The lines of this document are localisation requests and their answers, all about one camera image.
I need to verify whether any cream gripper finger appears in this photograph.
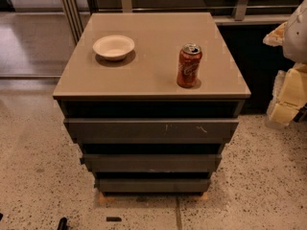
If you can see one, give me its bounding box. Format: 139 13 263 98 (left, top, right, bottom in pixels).
263 22 287 47
267 63 307 125

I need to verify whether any grey drawer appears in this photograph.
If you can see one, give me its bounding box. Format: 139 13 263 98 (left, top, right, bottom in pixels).
64 118 239 144
81 154 222 173
95 178 210 193

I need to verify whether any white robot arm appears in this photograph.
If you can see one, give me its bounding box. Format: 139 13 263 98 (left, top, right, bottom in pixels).
263 0 307 128

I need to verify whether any grey drawer cabinet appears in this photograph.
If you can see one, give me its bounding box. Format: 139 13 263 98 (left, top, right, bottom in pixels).
54 12 250 181

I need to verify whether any orange soda can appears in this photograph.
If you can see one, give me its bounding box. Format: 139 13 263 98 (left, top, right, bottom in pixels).
177 43 202 88

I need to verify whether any white paper bowl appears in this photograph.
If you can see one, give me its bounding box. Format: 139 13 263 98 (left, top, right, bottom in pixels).
93 35 135 61

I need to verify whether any small black floor piece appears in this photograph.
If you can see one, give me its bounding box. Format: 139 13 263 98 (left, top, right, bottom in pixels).
106 217 122 222

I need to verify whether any black object on floor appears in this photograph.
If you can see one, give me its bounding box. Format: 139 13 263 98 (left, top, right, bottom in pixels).
57 218 68 230

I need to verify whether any metal window frame railing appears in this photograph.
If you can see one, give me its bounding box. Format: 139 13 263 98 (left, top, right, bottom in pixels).
61 0 303 39

